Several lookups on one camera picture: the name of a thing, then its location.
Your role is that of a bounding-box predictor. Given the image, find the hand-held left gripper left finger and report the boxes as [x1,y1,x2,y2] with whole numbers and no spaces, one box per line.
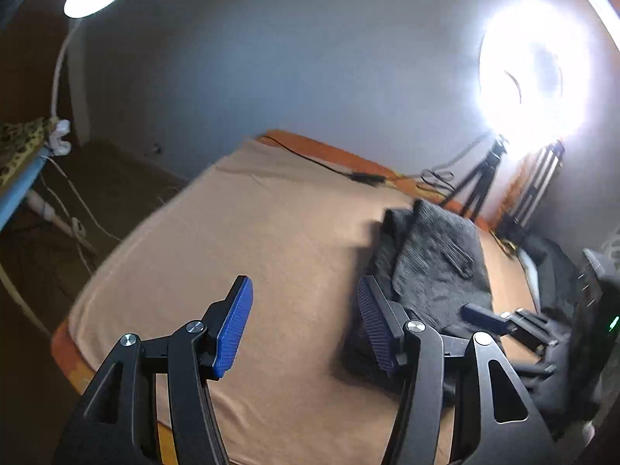
[52,275,255,465]

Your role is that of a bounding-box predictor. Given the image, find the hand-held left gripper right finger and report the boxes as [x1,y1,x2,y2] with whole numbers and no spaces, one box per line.
[356,275,559,465]

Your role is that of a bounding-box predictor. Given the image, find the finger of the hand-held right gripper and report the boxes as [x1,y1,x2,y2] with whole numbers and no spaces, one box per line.
[462,303,512,335]

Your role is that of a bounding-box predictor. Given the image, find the dark grey pants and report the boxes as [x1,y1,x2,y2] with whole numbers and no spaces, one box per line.
[339,198,507,405]

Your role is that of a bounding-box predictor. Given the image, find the tan blanket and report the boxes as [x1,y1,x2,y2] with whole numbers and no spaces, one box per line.
[68,138,539,465]

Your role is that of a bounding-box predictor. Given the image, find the black folding stand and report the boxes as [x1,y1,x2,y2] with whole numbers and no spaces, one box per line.
[503,139,567,244]

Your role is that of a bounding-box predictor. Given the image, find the black tripod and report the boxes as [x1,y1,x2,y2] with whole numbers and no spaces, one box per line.
[443,134,510,222]

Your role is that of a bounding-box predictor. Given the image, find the white power strip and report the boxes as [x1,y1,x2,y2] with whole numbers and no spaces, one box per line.
[26,189,98,255]

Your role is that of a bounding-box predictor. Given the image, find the blue table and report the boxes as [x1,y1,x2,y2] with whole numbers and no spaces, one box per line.
[0,154,53,229]

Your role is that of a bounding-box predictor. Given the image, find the leopard print cloth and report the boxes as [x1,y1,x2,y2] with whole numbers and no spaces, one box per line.
[0,117,58,188]

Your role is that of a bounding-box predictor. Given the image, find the coiled black cable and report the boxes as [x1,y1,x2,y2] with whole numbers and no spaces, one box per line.
[420,169,455,191]

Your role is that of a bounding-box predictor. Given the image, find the black cable with adapter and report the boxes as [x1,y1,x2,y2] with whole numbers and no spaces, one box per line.
[262,133,386,189]

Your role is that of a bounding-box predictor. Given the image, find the white cable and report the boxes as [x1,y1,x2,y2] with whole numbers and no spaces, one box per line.
[40,154,123,274]

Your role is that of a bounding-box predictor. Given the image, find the bright ring light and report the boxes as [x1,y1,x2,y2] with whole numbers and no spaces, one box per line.
[477,0,592,142]

